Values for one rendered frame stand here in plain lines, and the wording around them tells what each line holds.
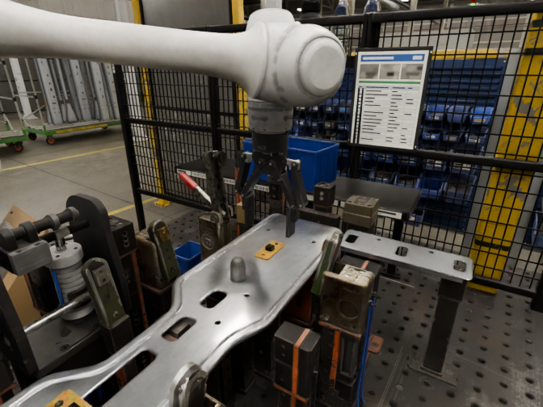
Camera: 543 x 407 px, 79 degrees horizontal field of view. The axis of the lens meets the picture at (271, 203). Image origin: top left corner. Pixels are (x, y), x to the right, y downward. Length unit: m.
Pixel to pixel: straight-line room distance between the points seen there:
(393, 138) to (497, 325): 0.63
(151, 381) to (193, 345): 0.08
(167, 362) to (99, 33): 0.48
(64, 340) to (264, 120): 0.52
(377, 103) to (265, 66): 0.73
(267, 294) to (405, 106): 0.75
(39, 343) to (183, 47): 0.53
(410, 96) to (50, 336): 1.07
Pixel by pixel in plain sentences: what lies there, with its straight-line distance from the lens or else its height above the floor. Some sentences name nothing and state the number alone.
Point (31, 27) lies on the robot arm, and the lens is 0.64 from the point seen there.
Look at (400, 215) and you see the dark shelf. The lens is 0.98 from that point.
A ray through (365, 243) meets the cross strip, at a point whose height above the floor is 1.00.
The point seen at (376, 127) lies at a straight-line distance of 1.17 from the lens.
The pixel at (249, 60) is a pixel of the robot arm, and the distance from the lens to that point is 0.48.
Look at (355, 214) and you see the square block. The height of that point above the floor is 1.03.
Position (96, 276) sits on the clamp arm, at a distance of 0.62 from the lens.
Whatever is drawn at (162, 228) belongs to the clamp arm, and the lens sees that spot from 0.71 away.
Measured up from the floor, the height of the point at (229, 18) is 1.73.
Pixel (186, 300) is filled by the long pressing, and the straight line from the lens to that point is 0.65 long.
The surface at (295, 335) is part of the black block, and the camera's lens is 0.58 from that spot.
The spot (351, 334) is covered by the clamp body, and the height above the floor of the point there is 0.93.
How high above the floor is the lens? 1.39
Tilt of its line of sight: 22 degrees down
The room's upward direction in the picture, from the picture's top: straight up
